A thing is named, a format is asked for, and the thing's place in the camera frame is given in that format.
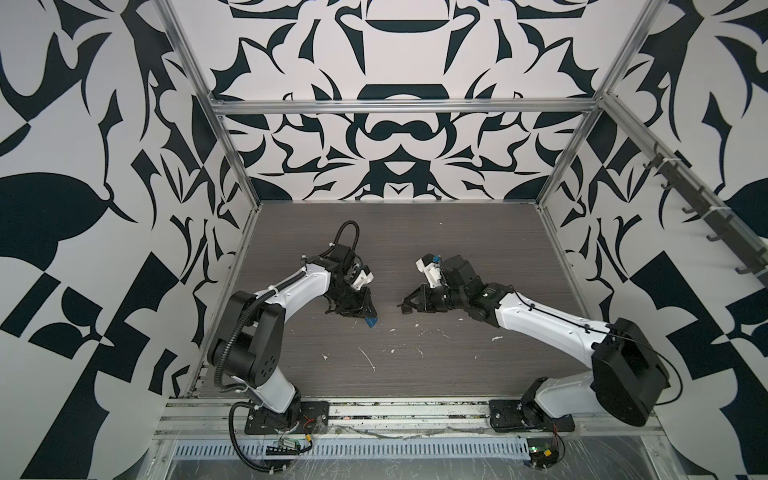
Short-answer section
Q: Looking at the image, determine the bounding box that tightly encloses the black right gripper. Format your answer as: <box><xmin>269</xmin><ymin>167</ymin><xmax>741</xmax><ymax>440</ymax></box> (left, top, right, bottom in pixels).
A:
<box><xmin>402</xmin><ymin>284</ymin><xmax>469</xmax><ymax>313</ymax></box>

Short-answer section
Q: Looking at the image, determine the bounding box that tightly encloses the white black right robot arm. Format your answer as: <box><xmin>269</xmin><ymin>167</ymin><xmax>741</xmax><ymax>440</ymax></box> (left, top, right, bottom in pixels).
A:
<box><xmin>400</xmin><ymin>255</ymin><xmax>669</xmax><ymax>433</ymax></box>

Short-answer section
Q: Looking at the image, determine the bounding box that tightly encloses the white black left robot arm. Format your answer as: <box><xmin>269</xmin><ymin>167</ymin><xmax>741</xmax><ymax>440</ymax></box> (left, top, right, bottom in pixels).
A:
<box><xmin>207</xmin><ymin>245</ymin><xmax>377</xmax><ymax>433</ymax></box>

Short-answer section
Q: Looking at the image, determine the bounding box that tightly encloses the left green circuit board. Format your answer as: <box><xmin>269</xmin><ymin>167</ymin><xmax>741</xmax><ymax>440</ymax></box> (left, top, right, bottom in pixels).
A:
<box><xmin>265</xmin><ymin>436</ymin><xmax>314</xmax><ymax>456</ymax></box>

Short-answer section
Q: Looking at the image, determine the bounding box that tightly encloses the green circuit board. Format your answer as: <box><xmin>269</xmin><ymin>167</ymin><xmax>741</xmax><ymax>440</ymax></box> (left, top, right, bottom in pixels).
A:
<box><xmin>265</xmin><ymin>436</ymin><xmax>314</xmax><ymax>456</ymax></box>
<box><xmin>525</xmin><ymin>442</ymin><xmax>563</xmax><ymax>470</ymax></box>

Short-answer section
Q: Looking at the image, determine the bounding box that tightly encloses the right green circuit board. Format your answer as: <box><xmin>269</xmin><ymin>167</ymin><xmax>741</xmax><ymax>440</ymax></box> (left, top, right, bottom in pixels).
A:
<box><xmin>525</xmin><ymin>442</ymin><xmax>563</xmax><ymax>470</ymax></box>

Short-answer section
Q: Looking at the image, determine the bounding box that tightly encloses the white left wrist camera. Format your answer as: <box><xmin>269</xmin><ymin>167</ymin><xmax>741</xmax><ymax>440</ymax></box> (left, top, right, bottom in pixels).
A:
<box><xmin>351</xmin><ymin>266</ymin><xmax>374</xmax><ymax>291</ymax></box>

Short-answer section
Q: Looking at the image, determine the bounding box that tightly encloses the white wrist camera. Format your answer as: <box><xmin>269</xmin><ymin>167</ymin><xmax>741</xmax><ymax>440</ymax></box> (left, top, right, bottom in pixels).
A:
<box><xmin>416</xmin><ymin>254</ymin><xmax>443</xmax><ymax>289</ymax></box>
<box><xmin>351</xmin><ymin>266</ymin><xmax>374</xmax><ymax>291</ymax></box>

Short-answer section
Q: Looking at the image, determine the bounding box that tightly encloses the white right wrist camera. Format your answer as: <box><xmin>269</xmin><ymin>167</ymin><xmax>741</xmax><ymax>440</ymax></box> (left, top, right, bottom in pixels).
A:
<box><xmin>416</xmin><ymin>254</ymin><xmax>443</xmax><ymax>289</ymax></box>

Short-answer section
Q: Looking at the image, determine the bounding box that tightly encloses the white slotted cable duct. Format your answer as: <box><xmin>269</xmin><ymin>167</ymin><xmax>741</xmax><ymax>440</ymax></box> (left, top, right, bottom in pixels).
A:
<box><xmin>173</xmin><ymin>437</ymin><xmax>530</xmax><ymax>461</ymax></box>

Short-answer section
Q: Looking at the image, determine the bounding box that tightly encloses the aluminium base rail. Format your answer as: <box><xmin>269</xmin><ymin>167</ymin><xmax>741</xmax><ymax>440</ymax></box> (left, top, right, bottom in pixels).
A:
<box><xmin>152</xmin><ymin>397</ymin><xmax>666</xmax><ymax>440</ymax></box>

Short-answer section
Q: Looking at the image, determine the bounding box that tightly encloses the grey wall hook rail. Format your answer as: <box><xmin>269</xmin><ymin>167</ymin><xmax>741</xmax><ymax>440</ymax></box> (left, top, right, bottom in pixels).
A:
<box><xmin>643</xmin><ymin>142</ymin><xmax>768</xmax><ymax>288</ymax></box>

